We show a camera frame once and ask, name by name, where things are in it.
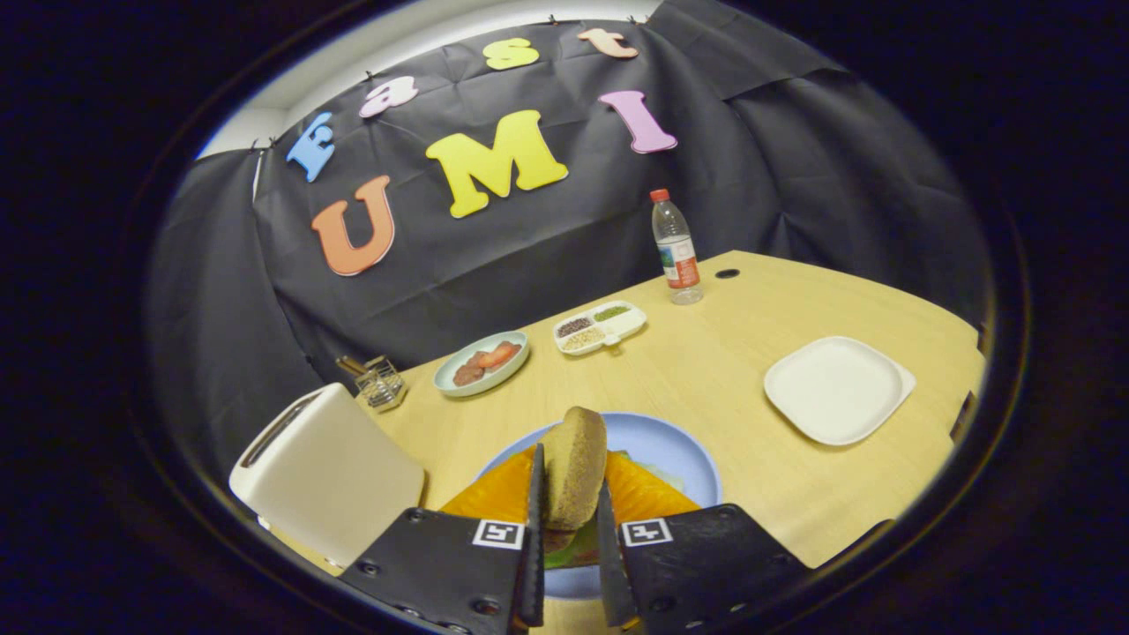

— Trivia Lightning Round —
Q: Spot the blue round plate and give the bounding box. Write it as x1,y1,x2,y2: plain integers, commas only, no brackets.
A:
476,412,722,602

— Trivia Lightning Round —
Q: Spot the metal wire utensil holder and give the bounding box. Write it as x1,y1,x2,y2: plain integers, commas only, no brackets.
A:
335,355,408,414

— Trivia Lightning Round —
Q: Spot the brown bread slice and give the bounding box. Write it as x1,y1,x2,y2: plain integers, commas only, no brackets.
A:
540,406,609,532

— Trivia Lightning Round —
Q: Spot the green lettuce leaf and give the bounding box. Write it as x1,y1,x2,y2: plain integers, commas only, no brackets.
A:
544,454,687,571

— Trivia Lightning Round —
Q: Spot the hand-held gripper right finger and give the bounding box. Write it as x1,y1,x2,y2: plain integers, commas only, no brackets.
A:
595,450,812,635

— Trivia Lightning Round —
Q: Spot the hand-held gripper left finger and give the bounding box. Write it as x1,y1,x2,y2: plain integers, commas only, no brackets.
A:
338,444,548,635

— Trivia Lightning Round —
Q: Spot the black backdrop cloth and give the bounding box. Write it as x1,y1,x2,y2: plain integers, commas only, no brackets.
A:
146,0,993,477

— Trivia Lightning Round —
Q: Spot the white divided condiment tray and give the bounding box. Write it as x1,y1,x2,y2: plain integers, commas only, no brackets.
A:
553,300,648,356

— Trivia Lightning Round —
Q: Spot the clear bottle with red cap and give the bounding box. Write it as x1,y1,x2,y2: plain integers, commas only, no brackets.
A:
650,189,705,306

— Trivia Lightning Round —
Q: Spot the white square plate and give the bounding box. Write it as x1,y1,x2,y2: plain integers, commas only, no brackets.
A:
763,335,917,447

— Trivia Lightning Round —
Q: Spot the pale green round plate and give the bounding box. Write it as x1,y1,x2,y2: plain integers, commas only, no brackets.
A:
432,331,530,399

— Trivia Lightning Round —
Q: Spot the white toaster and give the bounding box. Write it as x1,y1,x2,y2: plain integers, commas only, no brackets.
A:
228,382,426,570

